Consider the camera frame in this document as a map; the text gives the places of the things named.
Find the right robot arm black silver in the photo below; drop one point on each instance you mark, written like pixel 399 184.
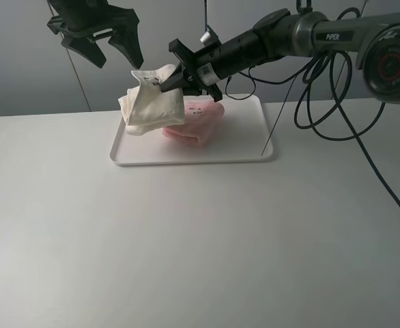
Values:
pixel 375 40

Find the pink towel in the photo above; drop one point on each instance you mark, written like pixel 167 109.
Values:
pixel 201 119

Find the white rectangular plastic tray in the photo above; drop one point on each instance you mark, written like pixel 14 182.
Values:
pixel 242 136

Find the white towel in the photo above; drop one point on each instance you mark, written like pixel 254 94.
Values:
pixel 146 108

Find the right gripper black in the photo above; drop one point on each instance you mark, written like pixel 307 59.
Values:
pixel 200 71

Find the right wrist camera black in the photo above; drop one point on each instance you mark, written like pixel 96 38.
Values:
pixel 209 38

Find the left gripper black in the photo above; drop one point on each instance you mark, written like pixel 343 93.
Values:
pixel 79 20

